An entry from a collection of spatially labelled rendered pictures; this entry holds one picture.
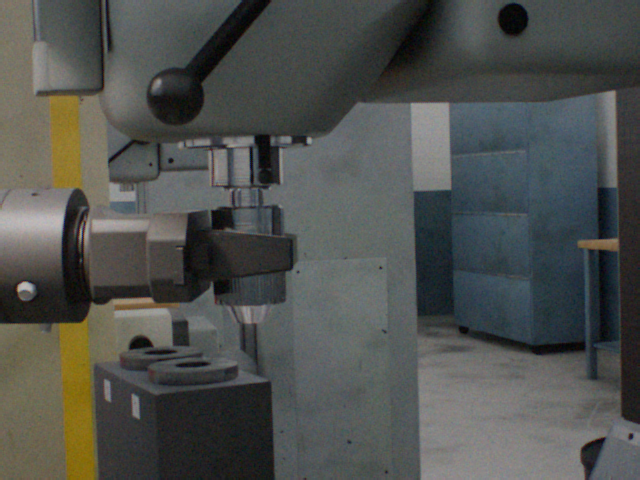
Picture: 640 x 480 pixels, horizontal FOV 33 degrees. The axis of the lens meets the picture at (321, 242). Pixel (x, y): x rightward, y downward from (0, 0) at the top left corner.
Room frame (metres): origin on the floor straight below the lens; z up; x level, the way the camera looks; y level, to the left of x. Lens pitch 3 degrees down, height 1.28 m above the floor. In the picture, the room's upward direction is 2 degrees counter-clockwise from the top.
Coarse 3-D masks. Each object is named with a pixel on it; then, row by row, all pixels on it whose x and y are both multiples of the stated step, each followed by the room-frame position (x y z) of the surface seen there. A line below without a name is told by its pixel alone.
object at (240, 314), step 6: (228, 306) 0.69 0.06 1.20; (234, 306) 0.69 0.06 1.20; (240, 306) 0.68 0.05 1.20; (246, 306) 0.68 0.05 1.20; (252, 306) 0.68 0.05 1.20; (258, 306) 0.68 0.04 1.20; (264, 306) 0.69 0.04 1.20; (270, 306) 0.69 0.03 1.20; (234, 312) 0.69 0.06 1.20; (240, 312) 0.69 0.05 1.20; (246, 312) 0.68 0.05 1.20; (252, 312) 0.68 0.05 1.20; (258, 312) 0.69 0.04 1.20; (264, 312) 0.69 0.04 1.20; (270, 312) 0.70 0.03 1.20; (234, 318) 0.69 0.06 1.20; (240, 318) 0.69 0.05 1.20; (246, 318) 0.69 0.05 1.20; (252, 318) 0.69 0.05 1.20; (258, 318) 0.69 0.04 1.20; (264, 318) 0.69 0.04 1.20
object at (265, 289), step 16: (224, 224) 0.68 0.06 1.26; (240, 224) 0.68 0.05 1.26; (256, 224) 0.68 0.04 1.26; (272, 224) 0.68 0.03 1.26; (224, 288) 0.68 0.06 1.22; (240, 288) 0.68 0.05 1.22; (256, 288) 0.68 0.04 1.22; (272, 288) 0.68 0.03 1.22; (224, 304) 0.68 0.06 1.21; (240, 304) 0.68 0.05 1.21; (256, 304) 0.68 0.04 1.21; (272, 304) 0.68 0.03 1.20
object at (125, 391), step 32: (128, 352) 1.17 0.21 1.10; (160, 352) 1.18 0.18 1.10; (192, 352) 1.16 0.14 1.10; (96, 384) 1.18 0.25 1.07; (128, 384) 1.07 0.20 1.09; (160, 384) 1.04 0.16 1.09; (192, 384) 1.03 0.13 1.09; (224, 384) 1.03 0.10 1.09; (256, 384) 1.04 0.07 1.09; (96, 416) 1.19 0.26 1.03; (128, 416) 1.07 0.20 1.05; (160, 416) 1.00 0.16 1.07; (192, 416) 1.01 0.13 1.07; (224, 416) 1.03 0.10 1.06; (256, 416) 1.04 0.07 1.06; (128, 448) 1.08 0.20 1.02; (160, 448) 1.00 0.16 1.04; (192, 448) 1.01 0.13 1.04; (224, 448) 1.03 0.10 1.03; (256, 448) 1.04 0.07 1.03
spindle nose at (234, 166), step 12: (216, 156) 0.68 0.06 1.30; (228, 156) 0.68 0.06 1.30; (240, 156) 0.68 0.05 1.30; (252, 156) 0.68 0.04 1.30; (276, 156) 0.69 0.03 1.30; (216, 168) 0.68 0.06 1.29; (228, 168) 0.68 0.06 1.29; (240, 168) 0.68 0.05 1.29; (252, 168) 0.68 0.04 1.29; (276, 168) 0.69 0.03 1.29; (216, 180) 0.68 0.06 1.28; (228, 180) 0.68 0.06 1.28; (240, 180) 0.68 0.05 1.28; (252, 180) 0.68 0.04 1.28; (276, 180) 0.69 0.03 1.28
